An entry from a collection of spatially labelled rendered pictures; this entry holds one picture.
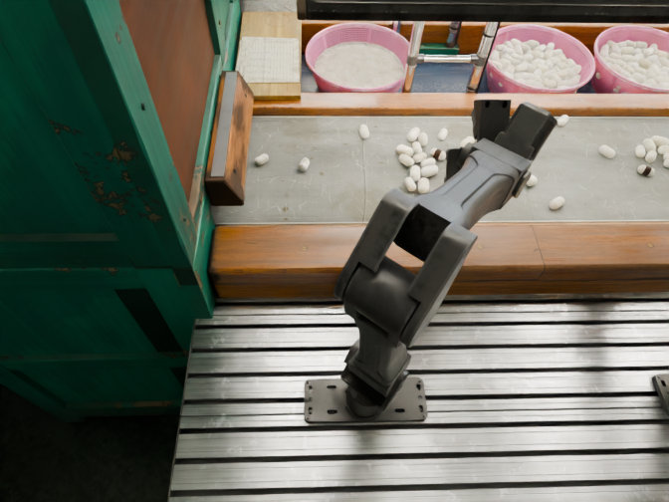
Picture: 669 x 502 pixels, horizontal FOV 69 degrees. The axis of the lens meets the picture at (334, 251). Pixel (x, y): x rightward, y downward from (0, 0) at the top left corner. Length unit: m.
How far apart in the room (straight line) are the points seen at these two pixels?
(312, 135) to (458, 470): 0.70
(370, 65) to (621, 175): 0.62
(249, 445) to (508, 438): 0.41
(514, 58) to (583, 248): 0.60
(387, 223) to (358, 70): 0.86
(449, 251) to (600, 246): 0.59
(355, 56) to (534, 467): 0.99
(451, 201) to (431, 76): 0.92
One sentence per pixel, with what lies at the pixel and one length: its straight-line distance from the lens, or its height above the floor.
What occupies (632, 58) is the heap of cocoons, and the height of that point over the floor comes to 0.74.
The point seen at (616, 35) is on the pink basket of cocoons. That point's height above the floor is 0.75.
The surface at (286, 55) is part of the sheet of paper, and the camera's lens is 1.24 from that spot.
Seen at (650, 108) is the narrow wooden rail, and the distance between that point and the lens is 1.35.
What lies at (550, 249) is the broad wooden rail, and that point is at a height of 0.76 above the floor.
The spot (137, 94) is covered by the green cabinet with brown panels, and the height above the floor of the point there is 1.13.
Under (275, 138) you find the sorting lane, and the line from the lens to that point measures 1.07.
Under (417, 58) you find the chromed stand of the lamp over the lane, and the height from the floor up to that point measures 0.85.
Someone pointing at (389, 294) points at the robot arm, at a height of 1.08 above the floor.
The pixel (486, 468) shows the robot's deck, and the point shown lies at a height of 0.67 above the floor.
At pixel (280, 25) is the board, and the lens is 1.34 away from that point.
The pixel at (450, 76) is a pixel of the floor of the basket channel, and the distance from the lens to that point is 1.40.
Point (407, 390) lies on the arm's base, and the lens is 0.85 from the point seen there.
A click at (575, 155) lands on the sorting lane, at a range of 1.18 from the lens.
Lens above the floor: 1.47
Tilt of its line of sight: 56 degrees down
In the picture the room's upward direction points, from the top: 3 degrees clockwise
